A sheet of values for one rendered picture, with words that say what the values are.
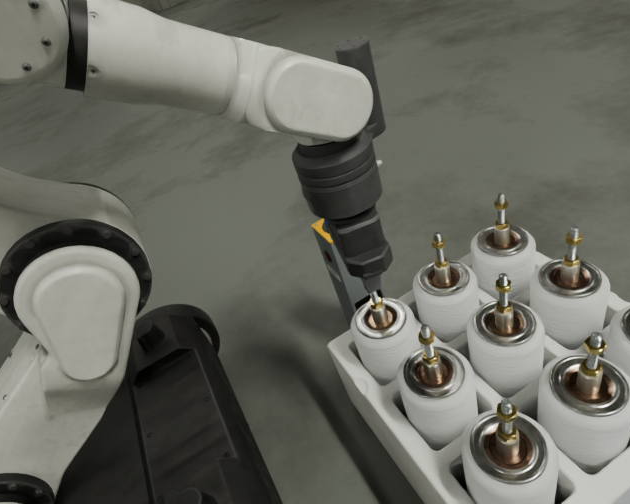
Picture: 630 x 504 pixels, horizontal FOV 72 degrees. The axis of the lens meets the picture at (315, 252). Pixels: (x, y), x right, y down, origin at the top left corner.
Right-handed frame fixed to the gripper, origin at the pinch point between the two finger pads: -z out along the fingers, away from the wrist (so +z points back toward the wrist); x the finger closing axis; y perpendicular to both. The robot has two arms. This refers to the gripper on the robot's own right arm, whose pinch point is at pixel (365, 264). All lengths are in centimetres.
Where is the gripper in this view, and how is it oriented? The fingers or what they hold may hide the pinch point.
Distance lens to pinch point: 57.4
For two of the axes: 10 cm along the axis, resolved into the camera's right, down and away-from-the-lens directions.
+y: 9.3, -3.7, 0.2
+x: 2.4, 5.6, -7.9
